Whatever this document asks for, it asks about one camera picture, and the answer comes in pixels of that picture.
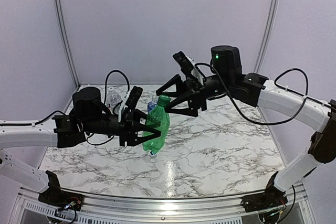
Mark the clear bottle blue label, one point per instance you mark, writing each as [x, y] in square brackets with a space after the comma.
[152, 104]

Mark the green plastic bottle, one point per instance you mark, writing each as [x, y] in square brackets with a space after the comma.
[156, 144]

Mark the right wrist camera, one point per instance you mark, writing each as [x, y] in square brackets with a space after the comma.
[188, 68]

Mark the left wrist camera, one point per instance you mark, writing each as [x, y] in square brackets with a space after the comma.
[130, 101]

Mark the clear bottle white cap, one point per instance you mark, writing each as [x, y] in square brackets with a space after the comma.
[113, 101]

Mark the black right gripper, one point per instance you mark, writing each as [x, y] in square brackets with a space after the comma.
[197, 96]

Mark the aluminium front rail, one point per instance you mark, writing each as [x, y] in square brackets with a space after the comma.
[114, 209]

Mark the green bottle cap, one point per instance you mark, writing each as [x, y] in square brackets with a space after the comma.
[163, 100]

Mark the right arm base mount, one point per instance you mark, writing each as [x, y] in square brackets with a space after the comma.
[270, 197]

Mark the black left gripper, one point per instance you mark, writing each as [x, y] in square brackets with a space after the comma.
[125, 126]

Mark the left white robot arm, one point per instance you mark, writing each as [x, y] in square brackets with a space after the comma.
[54, 131]

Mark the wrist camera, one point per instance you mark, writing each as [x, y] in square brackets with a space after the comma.
[188, 68]
[130, 101]

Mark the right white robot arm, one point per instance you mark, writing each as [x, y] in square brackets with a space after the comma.
[258, 91]

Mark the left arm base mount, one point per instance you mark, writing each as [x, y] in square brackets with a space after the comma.
[55, 196]

